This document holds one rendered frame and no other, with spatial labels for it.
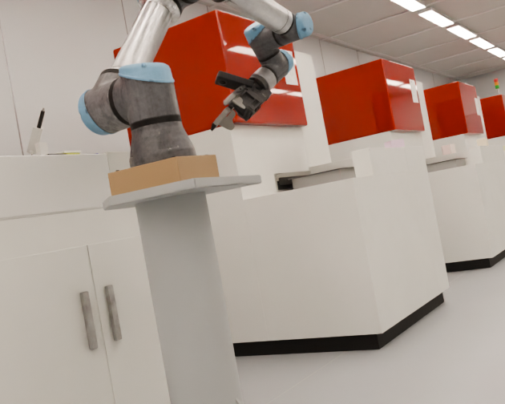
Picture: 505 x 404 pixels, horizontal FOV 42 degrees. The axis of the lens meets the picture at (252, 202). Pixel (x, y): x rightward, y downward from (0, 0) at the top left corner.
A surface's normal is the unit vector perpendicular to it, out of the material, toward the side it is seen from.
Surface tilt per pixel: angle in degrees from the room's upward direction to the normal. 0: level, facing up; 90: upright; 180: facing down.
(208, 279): 90
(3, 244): 90
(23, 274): 90
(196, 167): 90
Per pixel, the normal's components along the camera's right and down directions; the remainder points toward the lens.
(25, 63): 0.83, -0.16
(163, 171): -0.41, 0.06
